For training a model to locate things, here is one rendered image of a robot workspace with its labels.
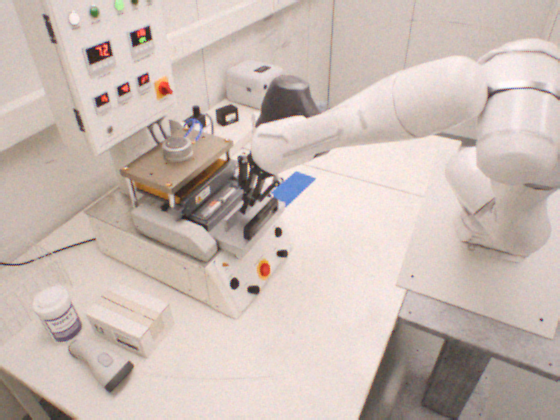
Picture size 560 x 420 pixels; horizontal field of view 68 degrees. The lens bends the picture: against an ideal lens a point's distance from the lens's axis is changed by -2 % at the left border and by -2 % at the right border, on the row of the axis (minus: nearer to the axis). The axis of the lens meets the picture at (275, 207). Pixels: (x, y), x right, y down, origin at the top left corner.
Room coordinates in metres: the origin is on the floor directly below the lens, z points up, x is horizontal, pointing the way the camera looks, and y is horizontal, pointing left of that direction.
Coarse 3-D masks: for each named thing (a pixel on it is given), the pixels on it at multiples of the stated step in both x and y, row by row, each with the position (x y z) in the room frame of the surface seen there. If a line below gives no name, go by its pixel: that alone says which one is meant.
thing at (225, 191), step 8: (224, 184) 1.01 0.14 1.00; (232, 184) 1.01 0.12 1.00; (216, 192) 0.97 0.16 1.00; (224, 192) 0.97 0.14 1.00; (232, 192) 0.97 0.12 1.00; (208, 200) 0.93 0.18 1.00; (216, 200) 0.93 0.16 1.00; (224, 200) 0.93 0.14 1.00; (200, 208) 0.90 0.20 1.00; (208, 208) 0.90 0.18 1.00; (216, 208) 0.90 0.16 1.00; (200, 216) 0.87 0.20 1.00
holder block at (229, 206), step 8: (240, 192) 0.98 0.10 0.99; (232, 200) 0.94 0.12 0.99; (240, 200) 0.97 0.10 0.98; (224, 208) 0.91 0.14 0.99; (232, 208) 0.93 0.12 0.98; (184, 216) 0.88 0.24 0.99; (216, 216) 0.87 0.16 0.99; (224, 216) 0.90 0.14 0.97; (200, 224) 0.85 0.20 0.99; (208, 224) 0.84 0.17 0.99
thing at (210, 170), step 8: (216, 160) 1.05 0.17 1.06; (224, 160) 1.05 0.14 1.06; (208, 168) 1.01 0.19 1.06; (216, 168) 1.01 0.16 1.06; (200, 176) 0.97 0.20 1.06; (208, 176) 0.97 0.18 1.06; (136, 184) 0.96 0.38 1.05; (192, 184) 0.93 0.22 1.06; (200, 184) 0.94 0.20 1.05; (144, 192) 0.95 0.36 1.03; (152, 192) 0.93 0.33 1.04; (160, 192) 0.91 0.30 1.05; (176, 192) 0.90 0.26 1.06; (184, 192) 0.90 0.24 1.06; (160, 200) 0.92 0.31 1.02; (168, 200) 0.90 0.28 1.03; (176, 200) 0.88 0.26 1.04
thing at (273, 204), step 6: (276, 198) 0.93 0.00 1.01; (270, 204) 0.90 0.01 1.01; (276, 204) 0.92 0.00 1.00; (264, 210) 0.88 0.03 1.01; (270, 210) 0.89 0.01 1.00; (276, 210) 0.92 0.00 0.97; (258, 216) 0.85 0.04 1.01; (264, 216) 0.87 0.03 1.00; (252, 222) 0.83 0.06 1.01; (258, 222) 0.84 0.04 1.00; (246, 228) 0.81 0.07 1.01; (252, 228) 0.82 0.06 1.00; (246, 234) 0.81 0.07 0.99
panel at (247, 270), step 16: (272, 224) 0.99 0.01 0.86; (272, 240) 0.95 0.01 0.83; (288, 240) 1.00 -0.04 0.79; (224, 256) 0.81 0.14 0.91; (256, 256) 0.88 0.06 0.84; (272, 256) 0.92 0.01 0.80; (224, 272) 0.78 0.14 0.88; (240, 272) 0.81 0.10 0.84; (256, 272) 0.85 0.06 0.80; (272, 272) 0.89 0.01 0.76; (240, 288) 0.78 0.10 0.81; (240, 304) 0.75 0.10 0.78
